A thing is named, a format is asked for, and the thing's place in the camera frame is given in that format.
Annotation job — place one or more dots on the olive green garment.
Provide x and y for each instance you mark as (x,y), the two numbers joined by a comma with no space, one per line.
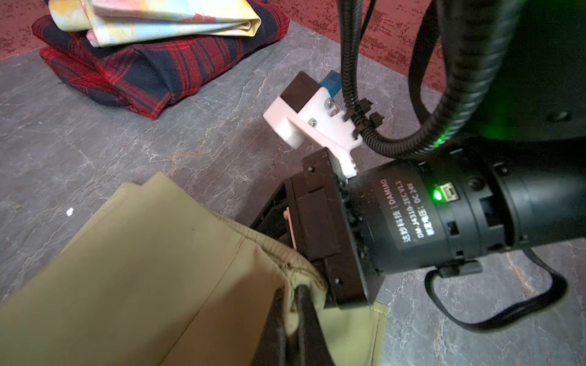
(155,278)

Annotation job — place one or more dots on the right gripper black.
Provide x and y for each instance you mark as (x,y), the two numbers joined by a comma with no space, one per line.
(313,209)

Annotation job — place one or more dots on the red plaid skirt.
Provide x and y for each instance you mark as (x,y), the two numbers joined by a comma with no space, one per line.
(146,78)

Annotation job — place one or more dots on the pastel floral skirt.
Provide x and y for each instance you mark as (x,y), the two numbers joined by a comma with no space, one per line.
(109,23)

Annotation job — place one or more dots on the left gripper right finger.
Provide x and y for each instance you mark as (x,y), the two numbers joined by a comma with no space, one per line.
(312,346)

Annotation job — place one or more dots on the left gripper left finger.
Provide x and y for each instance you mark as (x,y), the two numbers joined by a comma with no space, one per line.
(272,345)

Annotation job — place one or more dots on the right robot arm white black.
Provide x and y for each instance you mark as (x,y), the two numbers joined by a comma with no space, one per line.
(496,165)

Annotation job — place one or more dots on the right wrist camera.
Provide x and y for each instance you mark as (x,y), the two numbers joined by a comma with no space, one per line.
(306,110)

